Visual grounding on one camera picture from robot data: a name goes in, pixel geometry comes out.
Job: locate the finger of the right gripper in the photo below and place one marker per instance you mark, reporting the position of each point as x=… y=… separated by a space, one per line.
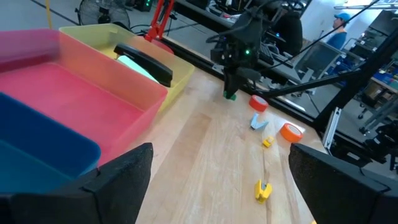
x=240 y=79
x=229 y=81

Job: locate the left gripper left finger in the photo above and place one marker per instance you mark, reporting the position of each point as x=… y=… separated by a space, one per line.
x=109 y=196

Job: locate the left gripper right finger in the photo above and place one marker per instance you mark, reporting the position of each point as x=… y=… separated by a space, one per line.
x=335 y=193

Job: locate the green mini stapler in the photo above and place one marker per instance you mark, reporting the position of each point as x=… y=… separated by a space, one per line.
x=230 y=97

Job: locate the red tape roll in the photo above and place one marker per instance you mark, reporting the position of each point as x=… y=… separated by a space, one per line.
x=252 y=105

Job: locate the light blue staple remover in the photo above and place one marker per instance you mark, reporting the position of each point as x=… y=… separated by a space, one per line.
x=255 y=123

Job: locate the yellow toy piece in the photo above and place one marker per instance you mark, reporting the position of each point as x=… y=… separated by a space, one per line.
x=268 y=142

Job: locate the orange tape roll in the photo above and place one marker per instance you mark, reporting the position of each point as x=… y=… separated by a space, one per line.
x=284 y=135

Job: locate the yellow staple remover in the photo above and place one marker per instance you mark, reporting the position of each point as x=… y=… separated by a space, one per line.
x=259 y=189

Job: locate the black stapler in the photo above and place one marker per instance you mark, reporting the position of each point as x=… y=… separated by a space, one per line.
x=146 y=63

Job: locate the mint green stapler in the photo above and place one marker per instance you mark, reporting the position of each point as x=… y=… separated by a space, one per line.
x=133 y=67

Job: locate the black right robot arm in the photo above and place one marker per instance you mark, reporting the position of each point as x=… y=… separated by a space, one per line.
x=287 y=34

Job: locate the blue plastic bin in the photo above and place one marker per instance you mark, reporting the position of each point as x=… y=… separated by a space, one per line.
x=46 y=140

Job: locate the red metal stand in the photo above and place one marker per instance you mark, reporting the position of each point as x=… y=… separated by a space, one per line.
x=157 y=25

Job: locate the person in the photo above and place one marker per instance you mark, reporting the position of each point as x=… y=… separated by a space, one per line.
x=338 y=39

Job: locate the pink plastic bin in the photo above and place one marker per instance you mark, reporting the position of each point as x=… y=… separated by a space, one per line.
x=77 y=93

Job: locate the yellow plastic bin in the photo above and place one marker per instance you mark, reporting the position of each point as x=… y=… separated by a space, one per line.
x=93 y=37

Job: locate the black floor fan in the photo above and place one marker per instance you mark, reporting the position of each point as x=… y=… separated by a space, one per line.
x=93 y=12

